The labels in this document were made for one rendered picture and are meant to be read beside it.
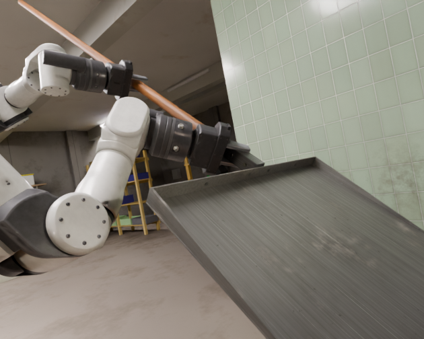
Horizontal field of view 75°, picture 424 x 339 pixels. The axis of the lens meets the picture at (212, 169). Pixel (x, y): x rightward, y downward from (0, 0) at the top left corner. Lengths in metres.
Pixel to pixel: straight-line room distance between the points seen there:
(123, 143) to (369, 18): 1.59
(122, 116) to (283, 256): 0.35
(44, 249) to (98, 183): 0.13
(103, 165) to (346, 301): 0.40
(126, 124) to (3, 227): 0.25
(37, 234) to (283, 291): 0.29
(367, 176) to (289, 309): 1.49
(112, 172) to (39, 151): 8.32
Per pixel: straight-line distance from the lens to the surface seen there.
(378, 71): 1.79
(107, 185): 0.45
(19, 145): 8.69
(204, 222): 0.41
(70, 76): 0.85
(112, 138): 0.50
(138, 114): 0.54
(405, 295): 0.53
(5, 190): 0.38
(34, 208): 0.37
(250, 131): 2.14
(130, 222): 7.60
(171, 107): 0.77
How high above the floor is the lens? 1.18
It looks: 1 degrees up
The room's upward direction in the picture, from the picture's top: 11 degrees counter-clockwise
